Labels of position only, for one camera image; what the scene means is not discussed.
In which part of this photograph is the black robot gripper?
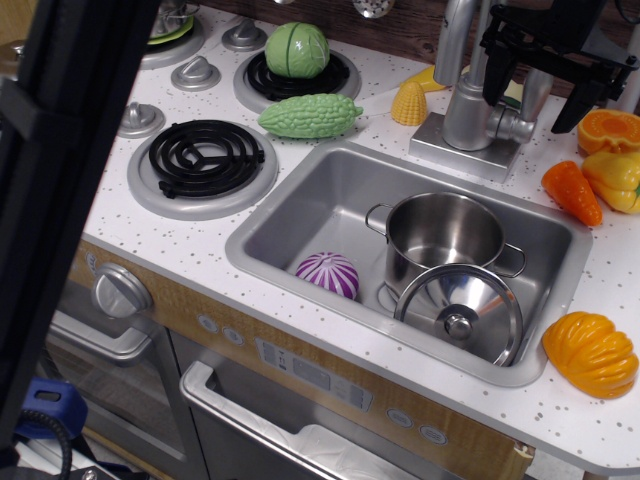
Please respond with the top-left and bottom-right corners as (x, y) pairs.
(481, 1), (639, 134)

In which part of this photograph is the silver faucet lever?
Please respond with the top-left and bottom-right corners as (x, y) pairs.
(486, 69), (554, 144)

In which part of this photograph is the orange toy orange half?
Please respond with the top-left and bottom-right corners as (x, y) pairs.
(577, 109), (639, 155)

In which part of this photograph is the silver toy faucet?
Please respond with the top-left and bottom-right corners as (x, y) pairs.
(409, 0), (520, 183)

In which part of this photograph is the orange toy carrot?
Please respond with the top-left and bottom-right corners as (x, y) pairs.
(541, 160), (603, 227)

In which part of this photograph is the yellow toy banana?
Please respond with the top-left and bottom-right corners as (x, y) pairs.
(400, 65), (446, 93)

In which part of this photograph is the yellow toy bell pepper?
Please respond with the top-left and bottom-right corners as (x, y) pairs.
(582, 152), (639, 214)

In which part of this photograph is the yellow toy corn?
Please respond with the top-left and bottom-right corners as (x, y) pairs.
(391, 81), (427, 126)

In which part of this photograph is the green toy bitter melon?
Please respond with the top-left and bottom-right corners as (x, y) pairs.
(258, 93), (364, 139)

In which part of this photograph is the stainless steel pot lid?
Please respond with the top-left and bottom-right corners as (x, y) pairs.
(394, 264), (523, 366)

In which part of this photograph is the green toy cabbage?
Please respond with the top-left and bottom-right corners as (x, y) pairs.
(265, 22), (330, 79)

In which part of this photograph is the grey toy sink basin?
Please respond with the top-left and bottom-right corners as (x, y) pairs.
(226, 142), (593, 387)

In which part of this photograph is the orange toy pumpkin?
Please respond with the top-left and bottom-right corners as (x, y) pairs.
(542, 311), (639, 399)

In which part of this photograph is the purple toy onion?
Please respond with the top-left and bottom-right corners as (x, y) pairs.
(295, 252), (360, 300)

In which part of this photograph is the black rear stove burner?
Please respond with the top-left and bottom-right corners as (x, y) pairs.
(233, 50), (361, 113)

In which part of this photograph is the black stove burner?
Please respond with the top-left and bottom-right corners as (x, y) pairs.
(127, 120), (279, 221)
(233, 50), (361, 113)

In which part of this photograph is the silver stove knob rear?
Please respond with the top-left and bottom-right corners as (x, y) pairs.
(222, 19), (267, 52)

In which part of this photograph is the silver stove knob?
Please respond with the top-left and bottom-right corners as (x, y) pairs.
(117, 102), (166, 139)
(171, 56), (221, 92)
(222, 19), (267, 52)

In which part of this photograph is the silver stove knob middle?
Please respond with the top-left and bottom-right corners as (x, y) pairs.
(171, 56), (221, 92)

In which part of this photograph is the black front stove burner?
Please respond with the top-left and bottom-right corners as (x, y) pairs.
(127, 120), (279, 221)

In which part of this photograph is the rear left burner with pot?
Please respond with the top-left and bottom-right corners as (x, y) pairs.
(140, 0), (205, 70)

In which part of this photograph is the silver stove knob front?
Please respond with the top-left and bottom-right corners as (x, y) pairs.
(117, 102), (166, 139)

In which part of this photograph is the silver oven dial knob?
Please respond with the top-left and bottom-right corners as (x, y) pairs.
(91, 262), (153, 319)

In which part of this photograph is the blue clamp block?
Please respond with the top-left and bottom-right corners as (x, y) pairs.
(14, 377), (88, 439)

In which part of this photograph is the silver dishwasher door handle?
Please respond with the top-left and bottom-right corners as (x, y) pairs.
(180, 361), (414, 479)

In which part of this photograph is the black aluminium frame post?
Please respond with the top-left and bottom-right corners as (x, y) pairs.
(1, 1), (158, 449)

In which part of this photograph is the silver oven door handle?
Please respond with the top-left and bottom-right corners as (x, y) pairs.
(50, 311), (152, 367)

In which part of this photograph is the black coiled cable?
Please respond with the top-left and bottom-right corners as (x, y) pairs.
(18, 408), (74, 480)

